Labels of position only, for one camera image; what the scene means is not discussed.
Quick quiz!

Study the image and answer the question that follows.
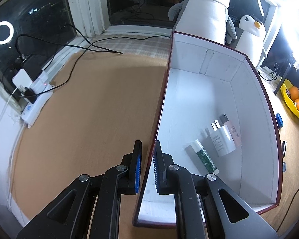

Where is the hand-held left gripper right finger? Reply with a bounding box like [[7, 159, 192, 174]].
[[153, 140, 279, 239]]

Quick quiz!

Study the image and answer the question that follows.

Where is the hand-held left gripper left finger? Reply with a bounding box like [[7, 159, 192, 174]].
[[16, 140, 143, 239]]

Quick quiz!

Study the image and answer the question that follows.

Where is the white green lip balm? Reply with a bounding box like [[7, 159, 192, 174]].
[[191, 139, 219, 175]]

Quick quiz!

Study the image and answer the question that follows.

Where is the white plug charger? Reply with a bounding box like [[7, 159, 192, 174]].
[[209, 120, 237, 157]]

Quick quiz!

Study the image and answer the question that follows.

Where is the pink small bottle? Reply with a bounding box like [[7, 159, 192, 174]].
[[219, 114, 242, 147]]

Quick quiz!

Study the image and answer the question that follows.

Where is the red cardboard box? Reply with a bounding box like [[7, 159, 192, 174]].
[[132, 30, 282, 228]]

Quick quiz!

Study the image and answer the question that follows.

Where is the white power strip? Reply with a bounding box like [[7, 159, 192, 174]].
[[21, 71, 55, 129]]

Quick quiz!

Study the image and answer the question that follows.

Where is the black plug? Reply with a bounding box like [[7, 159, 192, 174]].
[[21, 87, 39, 104]]

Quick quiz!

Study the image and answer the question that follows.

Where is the white power adapter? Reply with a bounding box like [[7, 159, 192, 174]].
[[12, 69, 33, 87]]

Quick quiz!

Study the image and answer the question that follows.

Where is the black power brick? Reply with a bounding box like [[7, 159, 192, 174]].
[[22, 53, 44, 80]]

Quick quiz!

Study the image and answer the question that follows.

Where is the yellow leaf-shaped bowl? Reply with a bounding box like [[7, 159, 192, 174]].
[[280, 79, 299, 120]]

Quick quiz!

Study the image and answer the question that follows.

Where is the small penguin plush toy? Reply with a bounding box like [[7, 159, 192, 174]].
[[235, 15, 267, 66]]

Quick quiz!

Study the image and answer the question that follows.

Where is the large penguin plush toy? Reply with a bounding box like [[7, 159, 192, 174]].
[[168, 0, 237, 46]]

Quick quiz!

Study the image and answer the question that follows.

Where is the black power cable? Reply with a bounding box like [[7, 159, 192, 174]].
[[15, 34, 124, 55], [41, 24, 171, 90]]

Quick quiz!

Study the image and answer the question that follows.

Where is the white cable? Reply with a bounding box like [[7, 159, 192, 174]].
[[0, 87, 20, 205]]

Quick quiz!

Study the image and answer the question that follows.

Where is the white window frame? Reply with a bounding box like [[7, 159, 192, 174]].
[[0, 0, 284, 110]]

